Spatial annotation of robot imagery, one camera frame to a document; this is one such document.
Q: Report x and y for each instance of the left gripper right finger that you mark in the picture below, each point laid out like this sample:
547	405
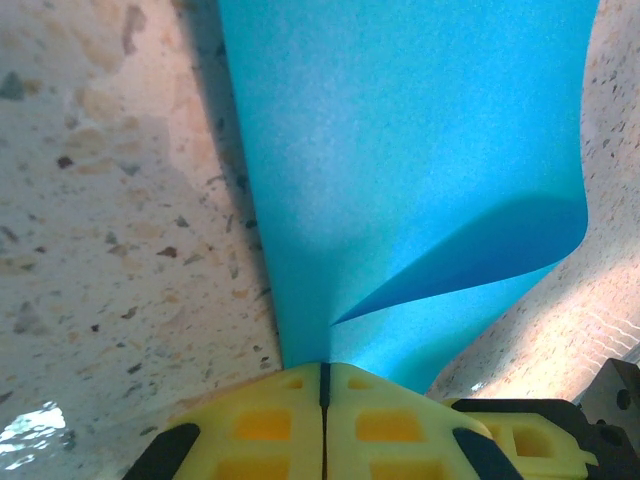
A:
390	430

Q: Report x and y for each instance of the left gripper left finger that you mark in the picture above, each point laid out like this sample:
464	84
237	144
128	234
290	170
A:
260	430

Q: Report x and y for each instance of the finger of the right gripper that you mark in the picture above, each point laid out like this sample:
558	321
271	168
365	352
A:
545	450

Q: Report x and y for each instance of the blue paper sheet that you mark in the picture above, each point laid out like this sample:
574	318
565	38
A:
375	125

